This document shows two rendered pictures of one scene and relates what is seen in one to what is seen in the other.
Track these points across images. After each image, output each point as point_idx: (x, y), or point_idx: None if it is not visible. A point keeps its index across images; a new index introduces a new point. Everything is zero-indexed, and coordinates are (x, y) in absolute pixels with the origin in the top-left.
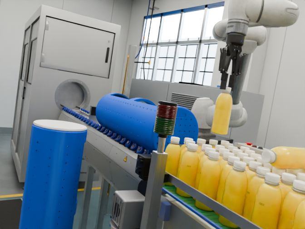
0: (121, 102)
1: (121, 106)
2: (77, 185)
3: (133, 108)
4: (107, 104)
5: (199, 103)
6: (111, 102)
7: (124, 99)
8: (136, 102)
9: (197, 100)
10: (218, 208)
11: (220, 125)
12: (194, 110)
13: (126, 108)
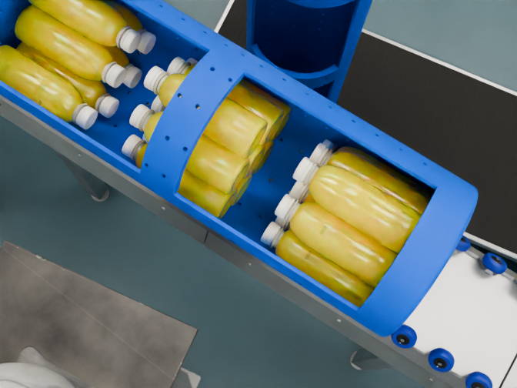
0: (272, 71)
1: (255, 57)
2: (249, 18)
3: (171, 8)
4: (374, 126)
5: (12, 367)
6: (349, 113)
7: (272, 81)
8: (180, 27)
9: (25, 387)
10: None
11: None
12: (42, 369)
13: (212, 31)
